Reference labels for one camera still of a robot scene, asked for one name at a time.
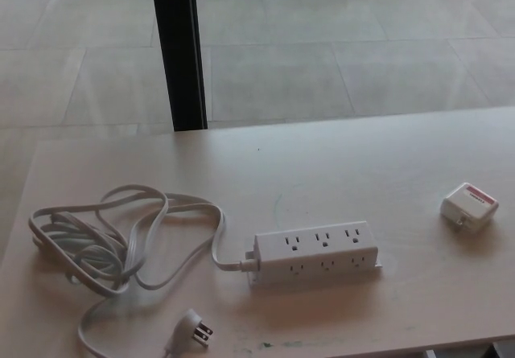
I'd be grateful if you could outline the white flat power cord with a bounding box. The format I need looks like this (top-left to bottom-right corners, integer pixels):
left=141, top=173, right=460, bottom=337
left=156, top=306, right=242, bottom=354
left=27, top=184, right=256, bottom=355

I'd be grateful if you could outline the white multi-outlet power strip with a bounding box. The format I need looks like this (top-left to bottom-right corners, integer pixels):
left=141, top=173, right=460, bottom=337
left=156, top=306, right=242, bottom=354
left=240, top=220, right=383, bottom=288

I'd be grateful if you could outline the white angled three-prong plug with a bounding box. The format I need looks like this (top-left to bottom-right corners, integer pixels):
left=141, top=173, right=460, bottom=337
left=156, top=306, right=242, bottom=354
left=163, top=308, right=214, bottom=355

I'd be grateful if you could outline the black vertical window frame post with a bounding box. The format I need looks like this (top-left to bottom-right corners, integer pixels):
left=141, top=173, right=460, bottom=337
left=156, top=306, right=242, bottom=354
left=149, top=0, right=209, bottom=132

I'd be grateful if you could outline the white square charger adapter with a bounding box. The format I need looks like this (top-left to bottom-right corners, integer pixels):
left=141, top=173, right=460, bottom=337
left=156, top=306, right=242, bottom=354
left=440, top=181, right=500, bottom=236

